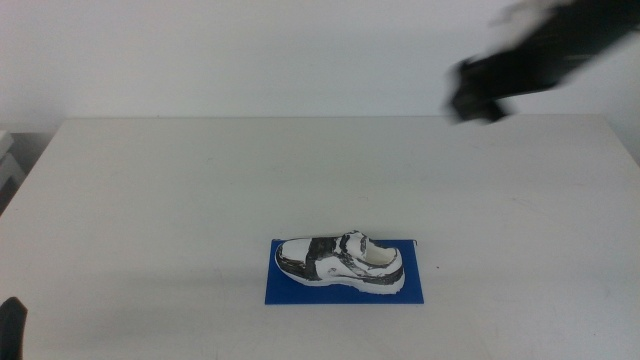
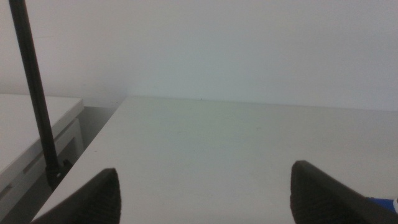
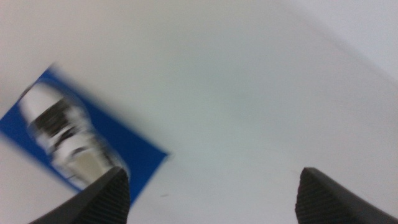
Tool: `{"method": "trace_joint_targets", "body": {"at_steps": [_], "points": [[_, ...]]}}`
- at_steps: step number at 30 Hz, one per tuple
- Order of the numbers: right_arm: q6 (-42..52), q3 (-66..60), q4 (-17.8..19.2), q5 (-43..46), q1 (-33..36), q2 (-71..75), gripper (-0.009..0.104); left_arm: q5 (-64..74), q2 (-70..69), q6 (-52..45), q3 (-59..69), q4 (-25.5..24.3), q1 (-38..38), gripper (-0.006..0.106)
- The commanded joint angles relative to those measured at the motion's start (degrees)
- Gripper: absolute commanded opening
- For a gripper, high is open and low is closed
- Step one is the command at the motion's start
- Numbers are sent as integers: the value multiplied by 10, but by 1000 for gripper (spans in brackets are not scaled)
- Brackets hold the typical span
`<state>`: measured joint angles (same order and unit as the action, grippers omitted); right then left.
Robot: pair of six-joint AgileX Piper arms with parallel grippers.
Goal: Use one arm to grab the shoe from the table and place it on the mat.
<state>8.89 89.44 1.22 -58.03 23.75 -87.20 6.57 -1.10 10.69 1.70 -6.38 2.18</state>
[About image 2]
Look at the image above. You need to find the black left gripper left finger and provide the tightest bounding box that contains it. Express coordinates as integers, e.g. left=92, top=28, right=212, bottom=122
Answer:
left=30, top=167, right=122, bottom=224

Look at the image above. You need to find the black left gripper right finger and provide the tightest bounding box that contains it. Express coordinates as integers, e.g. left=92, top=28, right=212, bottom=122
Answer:
left=289, top=160, right=398, bottom=224

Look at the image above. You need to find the blue mat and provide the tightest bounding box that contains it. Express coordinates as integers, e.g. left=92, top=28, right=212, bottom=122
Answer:
left=366, top=196, right=398, bottom=214

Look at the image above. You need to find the white side table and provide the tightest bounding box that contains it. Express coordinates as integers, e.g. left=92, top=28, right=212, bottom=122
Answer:
left=0, top=93, right=85, bottom=220

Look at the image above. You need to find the black stand pole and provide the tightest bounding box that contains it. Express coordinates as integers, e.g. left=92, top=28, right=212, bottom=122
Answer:
left=8, top=0, right=73, bottom=191

